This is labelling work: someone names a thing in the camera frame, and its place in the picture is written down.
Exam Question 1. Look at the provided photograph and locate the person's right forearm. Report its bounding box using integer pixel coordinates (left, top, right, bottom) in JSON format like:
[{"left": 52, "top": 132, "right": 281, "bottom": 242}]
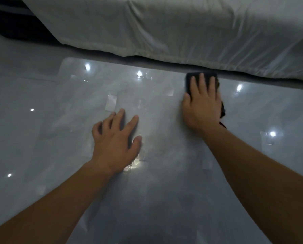
[{"left": 201, "top": 124, "right": 303, "bottom": 244}]

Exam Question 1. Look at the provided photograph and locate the person's right hand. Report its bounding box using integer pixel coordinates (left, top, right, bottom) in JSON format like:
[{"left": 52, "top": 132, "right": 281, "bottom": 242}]
[{"left": 181, "top": 73, "right": 222, "bottom": 133}]

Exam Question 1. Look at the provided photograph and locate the white bed sheet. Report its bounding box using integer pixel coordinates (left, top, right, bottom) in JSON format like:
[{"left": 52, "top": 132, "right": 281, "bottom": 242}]
[{"left": 19, "top": 0, "right": 303, "bottom": 82}]

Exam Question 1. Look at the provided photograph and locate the person's left hand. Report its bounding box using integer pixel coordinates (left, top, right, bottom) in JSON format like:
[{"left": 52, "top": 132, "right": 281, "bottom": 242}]
[{"left": 92, "top": 108, "right": 142, "bottom": 175}]

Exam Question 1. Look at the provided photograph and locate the person's left forearm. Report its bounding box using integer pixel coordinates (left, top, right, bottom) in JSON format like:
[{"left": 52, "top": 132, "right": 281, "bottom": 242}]
[{"left": 0, "top": 160, "right": 114, "bottom": 244}]

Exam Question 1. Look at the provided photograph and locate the dark cleaning cloth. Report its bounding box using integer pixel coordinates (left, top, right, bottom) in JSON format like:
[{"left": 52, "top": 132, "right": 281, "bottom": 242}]
[{"left": 186, "top": 72, "right": 226, "bottom": 128}]

